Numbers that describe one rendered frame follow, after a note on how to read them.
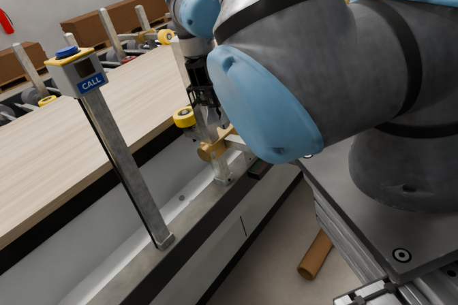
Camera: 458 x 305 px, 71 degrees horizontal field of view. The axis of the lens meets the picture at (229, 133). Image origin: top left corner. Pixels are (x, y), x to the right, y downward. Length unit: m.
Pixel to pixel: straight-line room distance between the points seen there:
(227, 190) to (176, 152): 0.25
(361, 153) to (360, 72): 0.16
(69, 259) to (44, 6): 7.42
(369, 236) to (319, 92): 0.19
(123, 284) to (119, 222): 0.24
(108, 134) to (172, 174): 0.47
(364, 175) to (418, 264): 0.11
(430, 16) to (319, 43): 0.10
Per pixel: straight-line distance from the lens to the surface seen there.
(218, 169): 0.97
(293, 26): 0.25
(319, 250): 1.58
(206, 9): 0.57
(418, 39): 0.30
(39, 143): 1.25
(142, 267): 0.89
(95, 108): 0.68
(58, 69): 0.65
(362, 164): 0.41
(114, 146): 0.71
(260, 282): 1.61
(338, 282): 1.58
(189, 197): 1.13
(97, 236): 1.04
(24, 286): 1.01
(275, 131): 0.24
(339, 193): 0.43
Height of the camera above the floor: 1.33
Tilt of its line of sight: 31 degrees down
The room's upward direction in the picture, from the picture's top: 16 degrees counter-clockwise
